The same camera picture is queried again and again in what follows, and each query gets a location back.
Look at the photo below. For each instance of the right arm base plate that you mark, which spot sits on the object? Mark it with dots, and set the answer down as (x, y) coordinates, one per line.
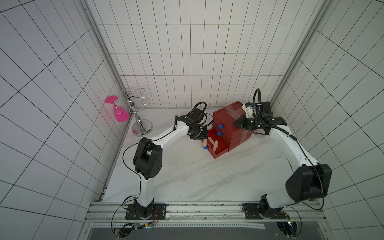
(253, 211)

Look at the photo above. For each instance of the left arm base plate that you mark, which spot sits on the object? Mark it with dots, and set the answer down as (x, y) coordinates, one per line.
(145, 211)

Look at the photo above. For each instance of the chrome glass rack stand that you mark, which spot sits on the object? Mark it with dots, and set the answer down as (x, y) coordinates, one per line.
(140, 127)

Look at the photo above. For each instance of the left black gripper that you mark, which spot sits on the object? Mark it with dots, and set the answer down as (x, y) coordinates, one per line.
(204, 135)

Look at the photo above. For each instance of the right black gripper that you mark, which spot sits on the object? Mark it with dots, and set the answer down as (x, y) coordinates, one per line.
(243, 123)

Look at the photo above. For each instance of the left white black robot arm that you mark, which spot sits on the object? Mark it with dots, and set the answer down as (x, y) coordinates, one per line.
(148, 158)

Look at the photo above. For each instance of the red top drawer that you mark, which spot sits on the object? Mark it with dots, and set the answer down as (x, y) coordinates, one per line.
(224, 120)

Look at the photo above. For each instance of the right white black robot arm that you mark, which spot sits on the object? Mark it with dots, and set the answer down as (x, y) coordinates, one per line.
(310, 179)

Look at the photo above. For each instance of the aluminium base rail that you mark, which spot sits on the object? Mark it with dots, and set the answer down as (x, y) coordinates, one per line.
(200, 214)

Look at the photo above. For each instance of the pink wine glass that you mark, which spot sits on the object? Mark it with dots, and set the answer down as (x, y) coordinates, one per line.
(120, 113)

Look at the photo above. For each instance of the red drawer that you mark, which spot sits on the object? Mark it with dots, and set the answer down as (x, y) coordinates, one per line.
(224, 120)
(236, 136)
(222, 147)

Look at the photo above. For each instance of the red bottom drawer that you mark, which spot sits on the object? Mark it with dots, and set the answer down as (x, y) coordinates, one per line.
(222, 147)

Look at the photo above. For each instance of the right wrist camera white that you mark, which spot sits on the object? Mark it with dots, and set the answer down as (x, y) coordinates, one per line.
(248, 109)

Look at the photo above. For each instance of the peach knife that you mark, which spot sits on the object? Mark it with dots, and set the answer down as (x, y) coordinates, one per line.
(215, 145)

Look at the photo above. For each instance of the red three-drawer cabinet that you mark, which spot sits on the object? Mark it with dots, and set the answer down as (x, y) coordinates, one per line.
(234, 106)

